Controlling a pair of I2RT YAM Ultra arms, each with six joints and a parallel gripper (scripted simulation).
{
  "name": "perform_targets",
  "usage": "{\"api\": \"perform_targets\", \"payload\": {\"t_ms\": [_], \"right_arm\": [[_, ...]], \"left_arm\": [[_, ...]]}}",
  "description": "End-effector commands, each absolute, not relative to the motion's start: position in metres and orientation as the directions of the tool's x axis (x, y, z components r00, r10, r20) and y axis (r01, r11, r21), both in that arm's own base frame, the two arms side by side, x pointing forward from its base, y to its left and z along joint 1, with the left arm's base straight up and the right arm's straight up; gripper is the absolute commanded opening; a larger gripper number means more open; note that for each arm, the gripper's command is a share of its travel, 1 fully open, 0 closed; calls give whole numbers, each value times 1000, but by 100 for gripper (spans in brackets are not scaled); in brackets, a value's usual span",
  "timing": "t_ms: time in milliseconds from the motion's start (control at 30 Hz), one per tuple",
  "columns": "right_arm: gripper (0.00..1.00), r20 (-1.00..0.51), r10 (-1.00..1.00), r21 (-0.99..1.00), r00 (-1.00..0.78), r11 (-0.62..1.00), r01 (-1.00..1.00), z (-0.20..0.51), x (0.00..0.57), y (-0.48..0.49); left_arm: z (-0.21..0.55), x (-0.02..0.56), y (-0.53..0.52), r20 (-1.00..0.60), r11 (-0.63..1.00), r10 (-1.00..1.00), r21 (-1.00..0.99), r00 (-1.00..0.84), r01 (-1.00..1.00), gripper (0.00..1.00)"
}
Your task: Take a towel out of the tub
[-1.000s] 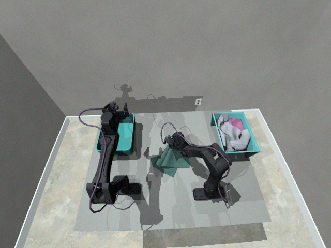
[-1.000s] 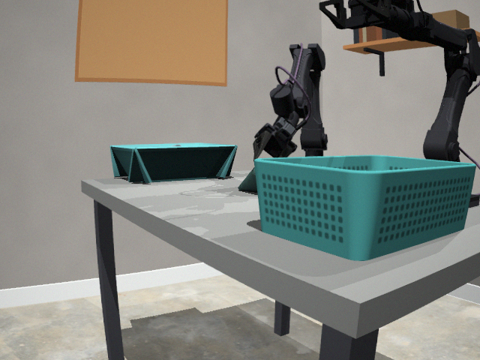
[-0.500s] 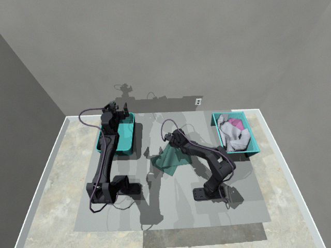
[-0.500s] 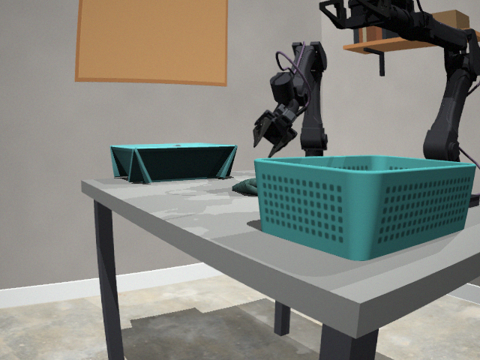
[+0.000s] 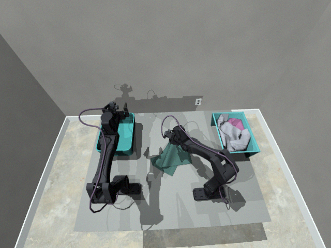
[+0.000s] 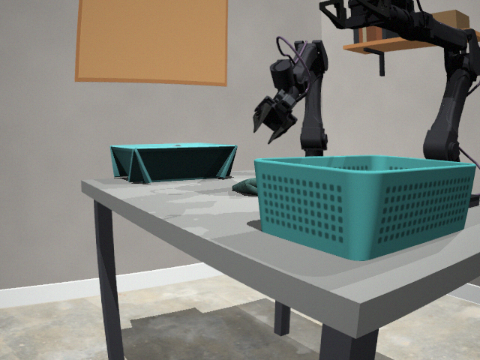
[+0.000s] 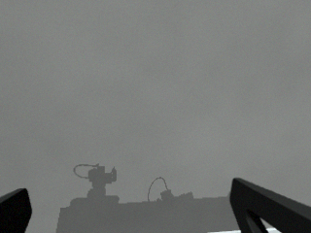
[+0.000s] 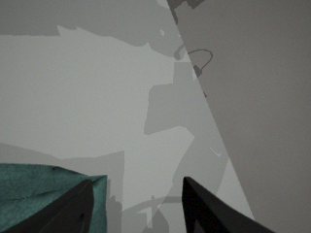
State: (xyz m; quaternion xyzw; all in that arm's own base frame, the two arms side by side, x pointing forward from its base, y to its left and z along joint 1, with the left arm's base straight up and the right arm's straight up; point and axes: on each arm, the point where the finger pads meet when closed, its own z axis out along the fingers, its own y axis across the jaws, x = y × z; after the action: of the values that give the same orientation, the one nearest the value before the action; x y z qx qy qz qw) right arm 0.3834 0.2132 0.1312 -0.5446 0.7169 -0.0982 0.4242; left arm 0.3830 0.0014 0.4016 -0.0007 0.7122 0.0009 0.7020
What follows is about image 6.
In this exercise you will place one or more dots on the teal perforated basket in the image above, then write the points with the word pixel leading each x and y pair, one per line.
pixel 362 215

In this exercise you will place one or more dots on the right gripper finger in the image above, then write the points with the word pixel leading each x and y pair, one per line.
pixel 263 112
pixel 284 127

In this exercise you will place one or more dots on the dark green towel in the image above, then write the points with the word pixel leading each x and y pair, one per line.
pixel 248 186

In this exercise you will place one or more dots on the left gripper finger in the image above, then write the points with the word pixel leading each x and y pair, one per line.
pixel 381 11
pixel 339 20

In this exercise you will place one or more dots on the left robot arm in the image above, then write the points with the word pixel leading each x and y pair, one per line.
pixel 441 141

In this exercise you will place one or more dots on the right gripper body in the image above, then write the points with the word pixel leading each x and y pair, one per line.
pixel 276 117

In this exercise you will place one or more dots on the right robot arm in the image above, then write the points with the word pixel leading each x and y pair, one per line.
pixel 313 137

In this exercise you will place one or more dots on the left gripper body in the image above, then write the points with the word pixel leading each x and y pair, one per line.
pixel 367 18

